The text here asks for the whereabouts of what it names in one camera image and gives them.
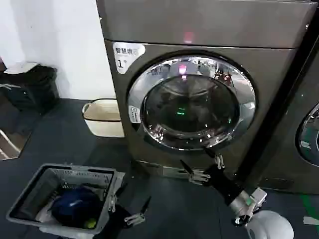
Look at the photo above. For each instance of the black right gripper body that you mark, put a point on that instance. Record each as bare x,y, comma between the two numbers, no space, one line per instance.
224,184

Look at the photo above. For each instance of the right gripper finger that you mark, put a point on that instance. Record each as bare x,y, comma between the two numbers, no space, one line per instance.
197,177
218,160

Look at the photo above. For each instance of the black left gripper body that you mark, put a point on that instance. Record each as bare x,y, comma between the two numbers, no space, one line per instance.
119,224

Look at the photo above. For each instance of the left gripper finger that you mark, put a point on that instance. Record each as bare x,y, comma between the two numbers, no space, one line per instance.
113,203
135,217

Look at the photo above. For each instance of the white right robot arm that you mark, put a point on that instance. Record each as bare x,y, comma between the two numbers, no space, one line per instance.
271,226

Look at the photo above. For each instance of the yellow-green ball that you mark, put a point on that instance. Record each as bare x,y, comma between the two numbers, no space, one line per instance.
90,223

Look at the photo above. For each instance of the dark blue garment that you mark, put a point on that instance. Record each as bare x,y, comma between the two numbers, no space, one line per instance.
74,201

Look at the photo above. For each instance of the round glass dryer door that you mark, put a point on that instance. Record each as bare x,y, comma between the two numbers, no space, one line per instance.
192,104
310,139

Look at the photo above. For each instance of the grey dryer without sticker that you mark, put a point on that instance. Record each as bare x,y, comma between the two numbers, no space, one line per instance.
281,139

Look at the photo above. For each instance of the white garment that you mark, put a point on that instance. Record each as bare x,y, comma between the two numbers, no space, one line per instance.
43,215

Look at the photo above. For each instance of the grey plastic laundry basket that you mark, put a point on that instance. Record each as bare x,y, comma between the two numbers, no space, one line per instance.
30,196

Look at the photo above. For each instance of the white plastic tub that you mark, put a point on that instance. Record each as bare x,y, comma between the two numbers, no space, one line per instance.
104,119

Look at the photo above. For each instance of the grey dryer with number sticker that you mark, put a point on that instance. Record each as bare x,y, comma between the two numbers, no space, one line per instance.
199,27

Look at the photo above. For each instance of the black waste bin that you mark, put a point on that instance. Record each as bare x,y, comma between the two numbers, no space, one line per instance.
37,87

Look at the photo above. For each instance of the white number sticker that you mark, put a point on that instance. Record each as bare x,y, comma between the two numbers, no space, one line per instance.
124,56

